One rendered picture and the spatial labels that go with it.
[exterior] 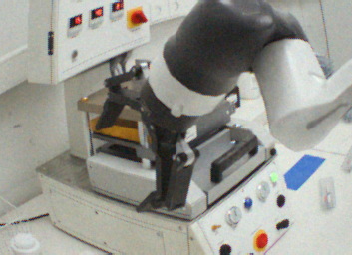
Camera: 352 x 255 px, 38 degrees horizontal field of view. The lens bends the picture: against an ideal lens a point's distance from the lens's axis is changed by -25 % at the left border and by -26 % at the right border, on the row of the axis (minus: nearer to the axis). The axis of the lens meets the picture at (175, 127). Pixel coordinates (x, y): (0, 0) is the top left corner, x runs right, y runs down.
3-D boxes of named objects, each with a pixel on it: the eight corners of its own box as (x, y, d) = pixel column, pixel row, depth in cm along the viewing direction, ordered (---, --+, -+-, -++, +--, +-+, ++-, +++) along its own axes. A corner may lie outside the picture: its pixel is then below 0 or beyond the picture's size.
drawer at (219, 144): (91, 176, 132) (86, 141, 129) (153, 141, 148) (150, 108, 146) (208, 208, 115) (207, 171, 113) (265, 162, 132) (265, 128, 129)
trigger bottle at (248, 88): (234, 98, 216) (226, 31, 208) (243, 91, 223) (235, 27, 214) (256, 101, 212) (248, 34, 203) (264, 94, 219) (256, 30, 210)
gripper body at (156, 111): (138, 62, 73) (113, 104, 80) (171, 126, 71) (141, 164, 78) (191, 51, 77) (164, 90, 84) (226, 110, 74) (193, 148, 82)
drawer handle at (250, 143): (210, 181, 118) (209, 161, 116) (250, 151, 129) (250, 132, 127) (219, 183, 117) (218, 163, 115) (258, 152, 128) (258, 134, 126)
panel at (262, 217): (228, 283, 114) (196, 220, 112) (292, 223, 136) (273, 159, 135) (235, 282, 113) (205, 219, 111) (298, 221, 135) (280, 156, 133)
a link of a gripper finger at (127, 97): (145, 116, 78) (144, 105, 78) (102, 101, 87) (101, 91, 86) (174, 109, 80) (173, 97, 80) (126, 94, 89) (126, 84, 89)
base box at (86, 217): (53, 227, 143) (37, 171, 137) (134, 183, 171) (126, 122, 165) (223, 288, 113) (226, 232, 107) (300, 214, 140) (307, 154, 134)
